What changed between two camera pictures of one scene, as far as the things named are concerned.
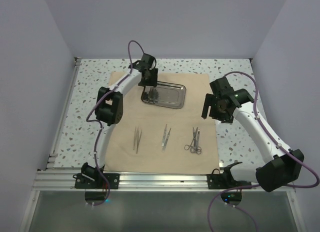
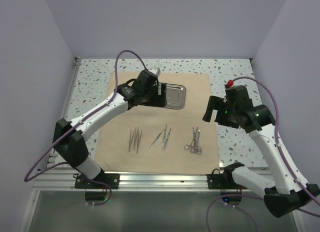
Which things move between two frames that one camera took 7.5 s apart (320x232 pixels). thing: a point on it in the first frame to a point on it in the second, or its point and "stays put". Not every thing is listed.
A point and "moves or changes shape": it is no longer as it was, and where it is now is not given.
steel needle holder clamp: [192, 147] stays put
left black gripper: [153, 82] to [159, 100]
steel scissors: [198, 148] stays put
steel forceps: [137, 143] stays put
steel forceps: [153, 95] moves or changes shape
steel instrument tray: [165, 94] stays put
